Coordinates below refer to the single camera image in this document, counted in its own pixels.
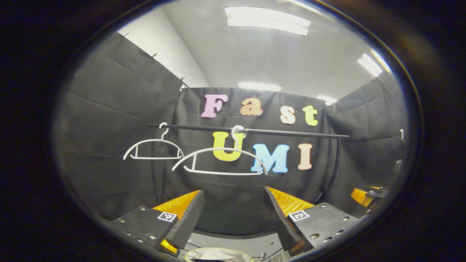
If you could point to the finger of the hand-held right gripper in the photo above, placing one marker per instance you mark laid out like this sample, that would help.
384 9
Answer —
360 196

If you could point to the white plastic hanger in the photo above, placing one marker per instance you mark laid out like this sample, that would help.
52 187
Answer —
153 140
218 150

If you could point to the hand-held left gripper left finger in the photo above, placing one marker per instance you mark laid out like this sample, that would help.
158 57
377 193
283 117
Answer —
191 218

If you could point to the black backdrop cloth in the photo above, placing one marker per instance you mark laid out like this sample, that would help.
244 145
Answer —
109 109

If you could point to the black clothes rail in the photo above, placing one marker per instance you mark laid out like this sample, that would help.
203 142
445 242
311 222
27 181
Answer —
291 132

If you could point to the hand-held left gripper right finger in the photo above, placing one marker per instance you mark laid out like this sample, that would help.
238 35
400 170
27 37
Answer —
280 222

